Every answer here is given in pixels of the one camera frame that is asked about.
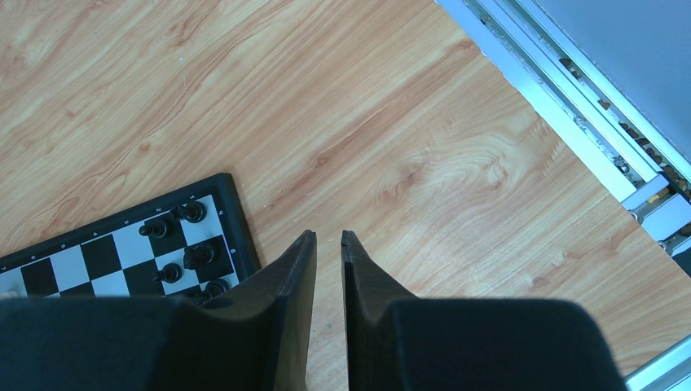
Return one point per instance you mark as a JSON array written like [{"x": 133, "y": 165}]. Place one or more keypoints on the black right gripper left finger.
[{"x": 253, "y": 337}]

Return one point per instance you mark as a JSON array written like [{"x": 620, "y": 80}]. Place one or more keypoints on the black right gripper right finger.
[{"x": 398, "y": 341}]

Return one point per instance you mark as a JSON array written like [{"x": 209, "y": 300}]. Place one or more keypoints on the black chess piece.
[
  {"x": 157, "y": 228},
  {"x": 198, "y": 255},
  {"x": 192, "y": 212},
  {"x": 170, "y": 273},
  {"x": 212, "y": 289}
]

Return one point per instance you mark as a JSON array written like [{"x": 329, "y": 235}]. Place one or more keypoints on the black and white chessboard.
[{"x": 109, "y": 258}]

